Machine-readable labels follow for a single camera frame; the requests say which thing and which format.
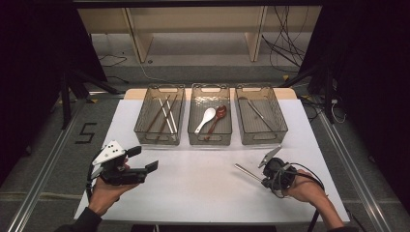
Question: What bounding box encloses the bundle of black cables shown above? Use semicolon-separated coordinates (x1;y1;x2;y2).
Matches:
260;5;310;73

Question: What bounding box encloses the person's right hand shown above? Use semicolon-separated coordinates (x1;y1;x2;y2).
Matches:
284;169;327;204

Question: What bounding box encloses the light wooden shelf unit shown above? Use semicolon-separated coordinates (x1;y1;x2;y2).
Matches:
76;5;323;64

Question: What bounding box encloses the black tripod stand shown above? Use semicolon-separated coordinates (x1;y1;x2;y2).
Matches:
59;69;122;130
279;62;337;125

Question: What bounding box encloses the aluminium floor rail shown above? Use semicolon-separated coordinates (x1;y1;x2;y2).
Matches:
317;109;393;232
6;91;127;232

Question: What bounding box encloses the white floor cable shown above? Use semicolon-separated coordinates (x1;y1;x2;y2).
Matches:
136;61;168;83

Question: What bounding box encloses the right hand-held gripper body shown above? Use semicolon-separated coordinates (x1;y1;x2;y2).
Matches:
257;144;298;191

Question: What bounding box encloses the white ceramic spoon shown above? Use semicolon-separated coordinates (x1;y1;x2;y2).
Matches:
193;107;217;135

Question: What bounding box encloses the hand-held gripper cable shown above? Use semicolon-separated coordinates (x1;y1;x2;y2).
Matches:
270;162;326;232
85;163;98;198

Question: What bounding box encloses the white table board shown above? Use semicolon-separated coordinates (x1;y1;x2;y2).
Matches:
73;98;351;225

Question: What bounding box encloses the clear grey plastic bin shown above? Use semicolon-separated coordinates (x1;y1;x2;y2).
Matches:
133;83;187;146
234;83;289;146
187;82;233;147

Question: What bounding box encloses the person's left hand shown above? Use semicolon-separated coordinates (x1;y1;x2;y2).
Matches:
87;177;139;217

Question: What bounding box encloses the right hand-held gripper cable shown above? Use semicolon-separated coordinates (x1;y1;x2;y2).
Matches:
270;162;326;232

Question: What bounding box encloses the left hand-held gripper cable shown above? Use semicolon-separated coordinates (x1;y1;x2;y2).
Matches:
85;163;98;198

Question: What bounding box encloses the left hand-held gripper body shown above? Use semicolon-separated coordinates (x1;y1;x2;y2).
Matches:
92;139;149;187

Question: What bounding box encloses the black curtain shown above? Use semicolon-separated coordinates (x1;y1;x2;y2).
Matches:
0;0;109;188
298;0;410;214

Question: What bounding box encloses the thin black floor cable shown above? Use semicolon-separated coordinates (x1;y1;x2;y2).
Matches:
98;52;130;84

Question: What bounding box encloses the white chopstick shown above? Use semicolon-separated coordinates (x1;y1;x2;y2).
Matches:
165;96;179;134

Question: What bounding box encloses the brown chopsticks pair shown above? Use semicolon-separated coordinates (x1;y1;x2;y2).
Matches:
156;94;179;143
146;94;172;133

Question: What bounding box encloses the reddish brown spoon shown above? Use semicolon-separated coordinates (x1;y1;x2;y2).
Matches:
203;104;228;142

